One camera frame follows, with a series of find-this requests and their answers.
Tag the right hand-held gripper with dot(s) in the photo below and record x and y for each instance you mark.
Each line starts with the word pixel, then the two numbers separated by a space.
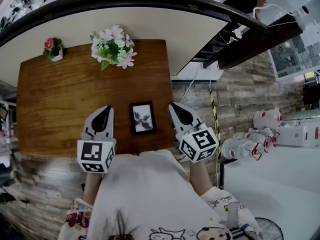
pixel 200 146

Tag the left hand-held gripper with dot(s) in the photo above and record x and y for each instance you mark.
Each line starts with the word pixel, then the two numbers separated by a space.
pixel 92 154

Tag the black framed panel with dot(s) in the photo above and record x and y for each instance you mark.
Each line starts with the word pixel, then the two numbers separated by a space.
pixel 142 119

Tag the person's right forearm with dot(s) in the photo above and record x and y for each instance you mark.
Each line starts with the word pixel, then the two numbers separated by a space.
pixel 200 179

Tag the person's left forearm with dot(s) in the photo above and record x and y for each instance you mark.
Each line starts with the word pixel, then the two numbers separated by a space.
pixel 92 189

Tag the round wooden table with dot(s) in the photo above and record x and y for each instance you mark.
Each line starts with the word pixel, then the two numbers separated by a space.
pixel 75 96

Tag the yellow black striped tape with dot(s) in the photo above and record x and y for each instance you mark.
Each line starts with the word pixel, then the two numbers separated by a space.
pixel 214 109

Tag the white railing base plinth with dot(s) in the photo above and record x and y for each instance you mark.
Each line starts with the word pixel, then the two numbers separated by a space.
pixel 185 75

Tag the white pot pink white flowers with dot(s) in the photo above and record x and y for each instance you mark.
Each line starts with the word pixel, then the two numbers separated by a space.
pixel 112 46

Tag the person's white printed shirt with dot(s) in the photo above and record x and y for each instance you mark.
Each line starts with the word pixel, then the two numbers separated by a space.
pixel 150 196

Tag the small white pot red flowers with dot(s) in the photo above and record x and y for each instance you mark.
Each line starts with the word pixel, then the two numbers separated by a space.
pixel 53 49

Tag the cream partition panel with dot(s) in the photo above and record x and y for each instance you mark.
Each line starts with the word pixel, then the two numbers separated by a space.
pixel 150 21

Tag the white cardboard box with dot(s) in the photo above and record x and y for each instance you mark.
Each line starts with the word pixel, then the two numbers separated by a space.
pixel 295 135

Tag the black standing fan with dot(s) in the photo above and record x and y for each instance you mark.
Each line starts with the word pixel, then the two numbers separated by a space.
pixel 270 229

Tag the brown wooden newel post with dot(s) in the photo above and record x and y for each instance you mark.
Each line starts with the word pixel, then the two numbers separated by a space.
pixel 245 51

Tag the white security camera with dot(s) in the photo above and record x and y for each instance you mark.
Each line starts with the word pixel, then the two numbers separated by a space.
pixel 304 9

